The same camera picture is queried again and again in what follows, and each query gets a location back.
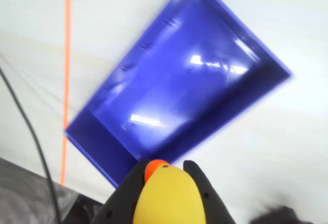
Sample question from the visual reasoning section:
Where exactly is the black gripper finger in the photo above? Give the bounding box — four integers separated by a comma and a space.
91, 158, 152, 224
183, 160, 236, 224

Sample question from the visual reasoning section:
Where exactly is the yellow rubber duck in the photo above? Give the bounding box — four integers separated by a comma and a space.
132, 159, 207, 224

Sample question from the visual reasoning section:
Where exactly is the blue plastic box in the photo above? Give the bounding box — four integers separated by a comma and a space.
64, 0, 293, 189

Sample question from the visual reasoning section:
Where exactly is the orange tape strip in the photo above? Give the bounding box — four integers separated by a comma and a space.
59, 0, 72, 186

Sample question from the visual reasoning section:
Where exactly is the thick black cable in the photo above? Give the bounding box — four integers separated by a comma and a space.
0, 66, 64, 224

